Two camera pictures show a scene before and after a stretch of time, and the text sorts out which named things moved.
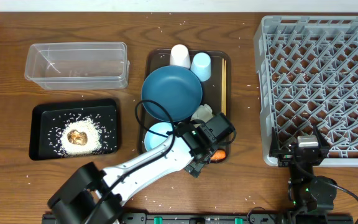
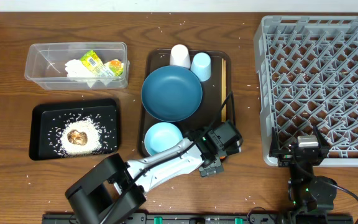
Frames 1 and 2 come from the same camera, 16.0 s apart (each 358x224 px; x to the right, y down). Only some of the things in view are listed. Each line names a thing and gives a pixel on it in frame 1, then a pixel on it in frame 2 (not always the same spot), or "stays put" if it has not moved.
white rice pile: (92, 132) stays put
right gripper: (285, 155) stays put
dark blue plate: (177, 88) stays put
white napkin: (204, 112) → (76, 68)
